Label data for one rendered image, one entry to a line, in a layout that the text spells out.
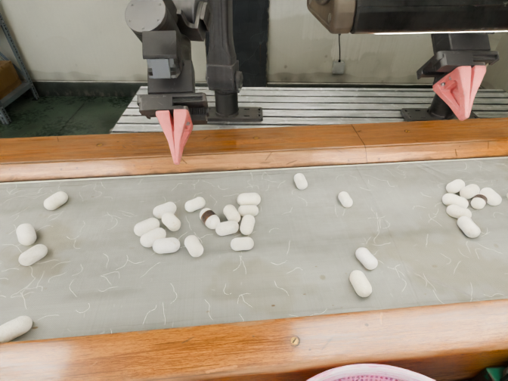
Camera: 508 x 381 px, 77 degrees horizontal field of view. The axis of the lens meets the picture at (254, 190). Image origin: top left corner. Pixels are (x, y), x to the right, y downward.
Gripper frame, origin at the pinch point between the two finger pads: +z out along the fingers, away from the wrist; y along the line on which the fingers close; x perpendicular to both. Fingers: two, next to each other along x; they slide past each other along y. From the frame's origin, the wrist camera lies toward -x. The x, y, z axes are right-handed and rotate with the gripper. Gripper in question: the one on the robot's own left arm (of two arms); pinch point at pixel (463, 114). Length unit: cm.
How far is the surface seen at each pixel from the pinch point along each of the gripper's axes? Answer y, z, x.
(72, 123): -144, -67, 171
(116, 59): -118, -119, 176
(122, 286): -52, 24, -3
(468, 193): 1.1, 12.5, 3.0
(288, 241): -29.8, 19.0, 0.5
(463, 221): -3.5, 17.2, -0.8
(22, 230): -68, 16, 1
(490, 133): 15.7, -1.0, 12.7
